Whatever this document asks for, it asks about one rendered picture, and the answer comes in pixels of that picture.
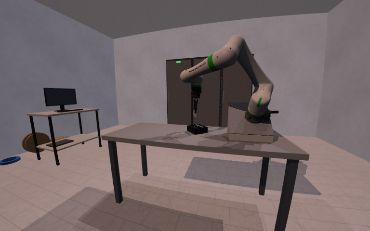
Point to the black lighting desk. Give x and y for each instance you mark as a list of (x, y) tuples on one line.
[(197, 129)]

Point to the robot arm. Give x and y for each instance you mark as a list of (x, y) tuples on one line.
[(236, 49)]

